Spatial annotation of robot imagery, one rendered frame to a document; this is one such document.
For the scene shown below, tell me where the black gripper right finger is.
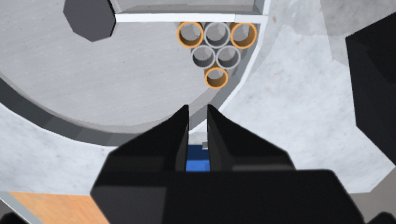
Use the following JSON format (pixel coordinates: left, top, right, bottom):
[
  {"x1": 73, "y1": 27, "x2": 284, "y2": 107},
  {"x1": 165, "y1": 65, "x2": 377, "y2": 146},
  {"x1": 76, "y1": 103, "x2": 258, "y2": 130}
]
[{"x1": 207, "y1": 104, "x2": 296, "y2": 171}]

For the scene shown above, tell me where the blue open crate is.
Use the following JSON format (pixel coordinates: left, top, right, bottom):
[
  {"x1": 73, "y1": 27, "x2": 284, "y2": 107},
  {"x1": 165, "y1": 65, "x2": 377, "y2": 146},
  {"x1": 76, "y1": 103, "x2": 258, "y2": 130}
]
[{"x1": 186, "y1": 145, "x2": 210, "y2": 171}]

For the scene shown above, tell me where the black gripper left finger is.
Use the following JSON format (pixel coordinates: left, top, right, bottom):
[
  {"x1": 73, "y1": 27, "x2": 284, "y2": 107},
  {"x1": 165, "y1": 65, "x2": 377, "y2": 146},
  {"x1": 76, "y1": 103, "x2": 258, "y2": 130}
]
[{"x1": 100, "y1": 104, "x2": 189, "y2": 171}]

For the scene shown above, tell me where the bronze bushing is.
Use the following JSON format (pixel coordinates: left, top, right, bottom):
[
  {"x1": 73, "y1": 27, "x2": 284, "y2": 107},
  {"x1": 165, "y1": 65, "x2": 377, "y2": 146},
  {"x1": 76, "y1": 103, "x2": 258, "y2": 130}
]
[
  {"x1": 177, "y1": 21, "x2": 204, "y2": 48},
  {"x1": 204, "y1": 61, "x2": 228, "y2": 89},
  {"x1": 229, "y1": 22, "x2": 257, "y2": 49}
]

